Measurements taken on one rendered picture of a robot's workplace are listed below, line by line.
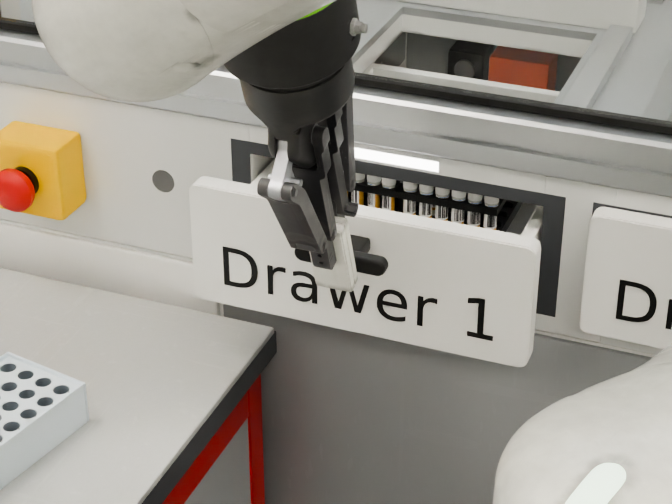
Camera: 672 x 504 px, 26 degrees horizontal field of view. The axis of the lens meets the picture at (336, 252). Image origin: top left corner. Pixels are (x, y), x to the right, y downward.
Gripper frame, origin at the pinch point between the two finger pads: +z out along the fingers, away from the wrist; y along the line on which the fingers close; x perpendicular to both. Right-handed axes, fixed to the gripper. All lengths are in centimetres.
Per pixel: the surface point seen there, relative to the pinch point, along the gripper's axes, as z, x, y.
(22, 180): 5.5, -31.7, -5.5
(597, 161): 1.0, 16.7, -14.7
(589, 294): 10.4, 17.5, -9.0
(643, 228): 4.0, 21.1, -11.3
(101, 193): 11.5, -28.1, -10.6
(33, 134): 4.9, -33.1, -10.5
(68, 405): 9.6, -19.0, 12.7
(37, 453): 10.4, -19.7, 17.0
